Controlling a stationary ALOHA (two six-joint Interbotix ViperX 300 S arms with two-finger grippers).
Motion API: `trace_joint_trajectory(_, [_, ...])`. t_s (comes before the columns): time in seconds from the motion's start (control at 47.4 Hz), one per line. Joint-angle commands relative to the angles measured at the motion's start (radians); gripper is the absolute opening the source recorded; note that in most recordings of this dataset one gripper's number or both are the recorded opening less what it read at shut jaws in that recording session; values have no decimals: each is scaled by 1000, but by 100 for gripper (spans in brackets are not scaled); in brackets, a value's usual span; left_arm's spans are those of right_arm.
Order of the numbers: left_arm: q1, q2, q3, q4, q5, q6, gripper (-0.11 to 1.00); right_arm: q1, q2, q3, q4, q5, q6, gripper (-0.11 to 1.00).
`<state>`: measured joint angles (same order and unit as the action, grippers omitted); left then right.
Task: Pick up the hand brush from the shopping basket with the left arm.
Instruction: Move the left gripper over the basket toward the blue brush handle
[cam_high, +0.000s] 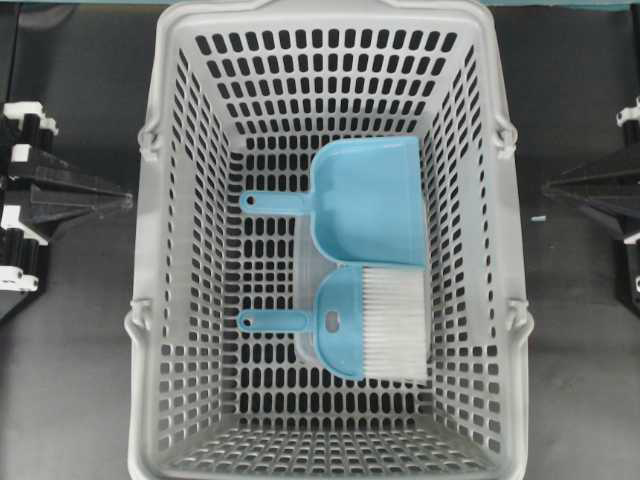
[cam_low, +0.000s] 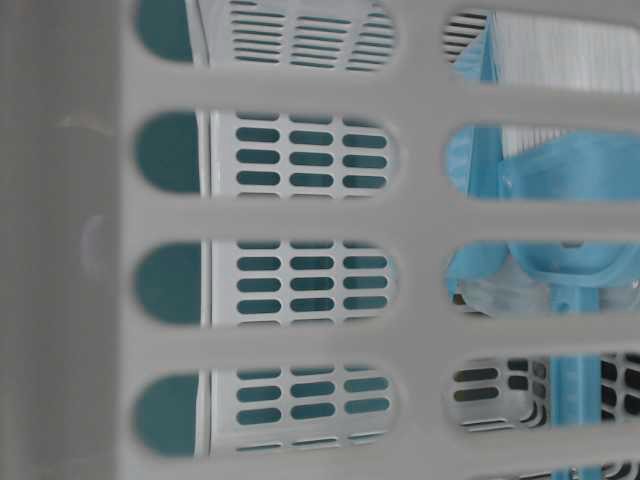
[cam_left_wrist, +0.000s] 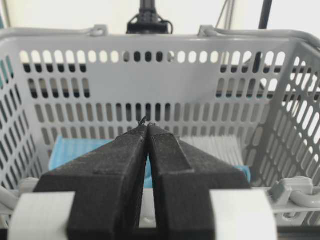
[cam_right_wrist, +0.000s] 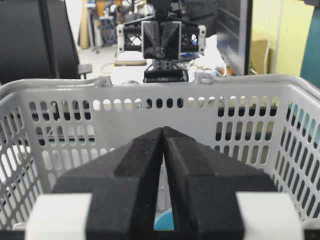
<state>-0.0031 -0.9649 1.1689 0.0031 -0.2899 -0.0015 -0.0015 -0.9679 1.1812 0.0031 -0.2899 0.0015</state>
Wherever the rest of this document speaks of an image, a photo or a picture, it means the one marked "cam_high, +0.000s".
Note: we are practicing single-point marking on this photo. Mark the blue white hand brush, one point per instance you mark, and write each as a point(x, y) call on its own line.
point(366, 322)

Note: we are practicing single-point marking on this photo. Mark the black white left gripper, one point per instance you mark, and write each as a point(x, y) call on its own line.
point(55, 190)

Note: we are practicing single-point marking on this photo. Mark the grey plastic shopping basket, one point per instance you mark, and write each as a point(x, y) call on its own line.
point(242, 96)

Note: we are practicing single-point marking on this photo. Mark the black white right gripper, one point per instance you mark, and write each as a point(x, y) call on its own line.
point(607, 191)

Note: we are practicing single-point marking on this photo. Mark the light blue plastic dustpan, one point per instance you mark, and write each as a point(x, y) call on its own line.
point(365, 203)

